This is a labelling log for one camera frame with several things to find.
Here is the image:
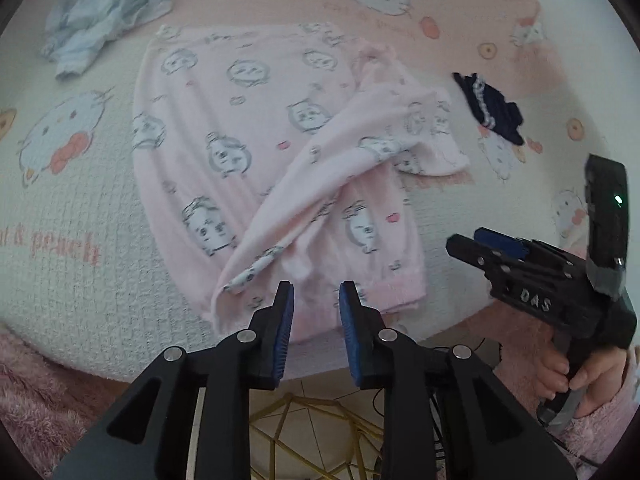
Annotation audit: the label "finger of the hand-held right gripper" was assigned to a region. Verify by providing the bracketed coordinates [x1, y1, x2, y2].
[472, 227, 532, 262]
[445, 233, 501, 282]

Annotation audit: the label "cat printed blanket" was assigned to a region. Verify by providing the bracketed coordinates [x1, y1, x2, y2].
[0, 0, 640, 386]

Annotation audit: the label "dark striped shorts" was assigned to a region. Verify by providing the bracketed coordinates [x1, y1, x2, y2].
[452, 72, 525, 146]

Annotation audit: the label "pink printed pants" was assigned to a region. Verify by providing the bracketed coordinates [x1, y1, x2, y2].
[131, 22, 471, 346]

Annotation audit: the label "light blue printed garment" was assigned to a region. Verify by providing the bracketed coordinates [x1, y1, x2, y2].
[42, 0, 173, 81]

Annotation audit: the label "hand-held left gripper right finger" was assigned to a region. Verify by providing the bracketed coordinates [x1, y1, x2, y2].
[339, 281, 578, 480]

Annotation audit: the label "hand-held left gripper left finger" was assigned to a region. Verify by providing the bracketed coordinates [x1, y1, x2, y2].
[50, 281, 296, 480]

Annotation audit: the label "black cable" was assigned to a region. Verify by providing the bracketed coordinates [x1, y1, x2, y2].
[537, 405, 608, 466]

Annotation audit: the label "person's right hand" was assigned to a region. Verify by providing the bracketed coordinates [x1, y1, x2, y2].
[534, 345, 629, 419]

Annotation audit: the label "pink fluffy blanket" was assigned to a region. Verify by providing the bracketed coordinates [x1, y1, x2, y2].
[0, 332, 131, 466]

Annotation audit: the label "gold wire stool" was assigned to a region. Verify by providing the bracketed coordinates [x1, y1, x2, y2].
[249, 392, 386, 480]

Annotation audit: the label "person's right forearm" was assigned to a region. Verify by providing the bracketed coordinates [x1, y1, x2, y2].
[570, 355, 640, 466]

